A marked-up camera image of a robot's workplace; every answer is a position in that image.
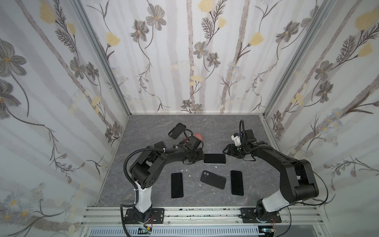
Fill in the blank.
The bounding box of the left corner aluminium post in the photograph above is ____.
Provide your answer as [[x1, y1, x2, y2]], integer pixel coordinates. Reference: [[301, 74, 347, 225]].
[[70, 0, 132, 118]]

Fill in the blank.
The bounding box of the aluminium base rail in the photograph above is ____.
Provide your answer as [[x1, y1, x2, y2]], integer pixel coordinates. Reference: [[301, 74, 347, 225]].
[[80, 206, 330, 237]]

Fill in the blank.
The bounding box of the right corner aluminium post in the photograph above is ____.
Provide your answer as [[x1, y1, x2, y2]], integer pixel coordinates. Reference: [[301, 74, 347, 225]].
[[263, 1, 335, 118]]

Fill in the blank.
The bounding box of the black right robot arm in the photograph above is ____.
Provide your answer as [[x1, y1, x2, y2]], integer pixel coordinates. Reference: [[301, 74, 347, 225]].
[[223, 129, 319, 223]]

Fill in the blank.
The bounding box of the purple-edged phone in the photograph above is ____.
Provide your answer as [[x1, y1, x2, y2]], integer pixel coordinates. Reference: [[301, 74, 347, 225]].
[[171, 173, 184, 198], [203, 154, 226, 165]]

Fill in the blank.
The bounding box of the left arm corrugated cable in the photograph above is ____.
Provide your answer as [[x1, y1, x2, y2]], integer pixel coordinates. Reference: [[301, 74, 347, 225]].
[[122, 147, 166, 190]]

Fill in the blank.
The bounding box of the pink phone case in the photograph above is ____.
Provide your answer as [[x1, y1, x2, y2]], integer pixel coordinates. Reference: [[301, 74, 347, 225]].
[[194, 133, 204, 141]]

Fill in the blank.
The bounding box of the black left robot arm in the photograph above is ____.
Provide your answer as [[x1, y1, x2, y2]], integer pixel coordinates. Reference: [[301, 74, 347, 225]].
[[123, 136, 204, 223]]

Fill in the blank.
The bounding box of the corner aluminium post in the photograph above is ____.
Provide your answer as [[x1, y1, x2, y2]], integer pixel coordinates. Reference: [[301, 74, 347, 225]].
[[70, 0, 132, 118], [263, 1, 335, 118]]

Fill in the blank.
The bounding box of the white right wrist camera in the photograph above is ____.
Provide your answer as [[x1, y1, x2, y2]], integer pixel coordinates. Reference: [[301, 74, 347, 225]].
[[231, 133, 241, 147]]

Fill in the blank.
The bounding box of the blue-edged phone far left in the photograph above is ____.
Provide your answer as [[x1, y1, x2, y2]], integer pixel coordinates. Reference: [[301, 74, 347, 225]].
[[154, 141, 166, 149]]

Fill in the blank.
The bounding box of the blue-edged phone front right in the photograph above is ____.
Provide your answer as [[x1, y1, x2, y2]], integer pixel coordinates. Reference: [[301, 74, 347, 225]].
[[231, 170, 244, 196]]

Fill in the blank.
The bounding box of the white slotted cable duct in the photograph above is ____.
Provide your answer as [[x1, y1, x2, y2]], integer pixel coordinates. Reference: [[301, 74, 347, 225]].
[[87, 226, 264, 237]]

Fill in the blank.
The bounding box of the blue-edged phone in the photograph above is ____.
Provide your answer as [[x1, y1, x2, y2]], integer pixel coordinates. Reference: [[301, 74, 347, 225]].
[[231, 170, 244, 196], [154, 141, 166, 149]]

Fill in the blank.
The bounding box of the small black phone case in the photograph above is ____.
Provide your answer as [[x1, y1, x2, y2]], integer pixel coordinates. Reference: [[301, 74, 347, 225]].
[[168, 123, 187, 139]]

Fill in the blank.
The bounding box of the large black phone case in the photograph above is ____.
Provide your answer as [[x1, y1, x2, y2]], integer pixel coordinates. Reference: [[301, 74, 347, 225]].
[[200, 170, 227, 190]]

